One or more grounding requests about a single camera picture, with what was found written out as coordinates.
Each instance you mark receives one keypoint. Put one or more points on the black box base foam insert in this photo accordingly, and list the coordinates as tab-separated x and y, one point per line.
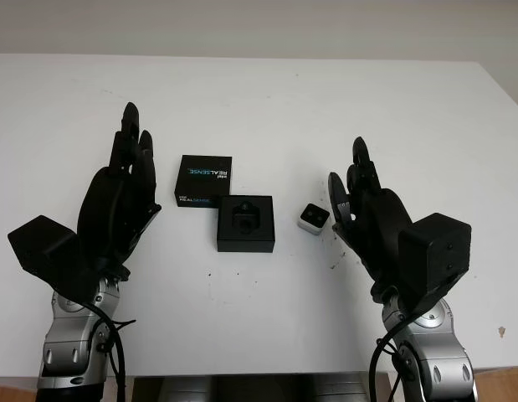
246	238

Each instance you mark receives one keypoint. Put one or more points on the grey robot torso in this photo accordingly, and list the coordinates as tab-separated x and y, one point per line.
258	385

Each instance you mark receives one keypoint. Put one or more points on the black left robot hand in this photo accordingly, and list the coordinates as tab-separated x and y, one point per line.
112	201

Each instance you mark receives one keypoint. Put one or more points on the black RealSense box lid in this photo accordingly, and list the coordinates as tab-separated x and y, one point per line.
204	176

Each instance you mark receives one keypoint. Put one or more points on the small silver square camera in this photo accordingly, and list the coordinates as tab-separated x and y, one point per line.
312	218

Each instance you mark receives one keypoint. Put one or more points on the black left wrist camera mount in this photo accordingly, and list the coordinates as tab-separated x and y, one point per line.
45	247

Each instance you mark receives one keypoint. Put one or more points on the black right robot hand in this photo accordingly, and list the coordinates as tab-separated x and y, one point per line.
380	218

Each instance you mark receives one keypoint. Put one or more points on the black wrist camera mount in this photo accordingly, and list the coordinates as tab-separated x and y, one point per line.
442	251
45	247

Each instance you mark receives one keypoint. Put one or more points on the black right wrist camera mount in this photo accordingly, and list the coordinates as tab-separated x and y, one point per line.
442	251

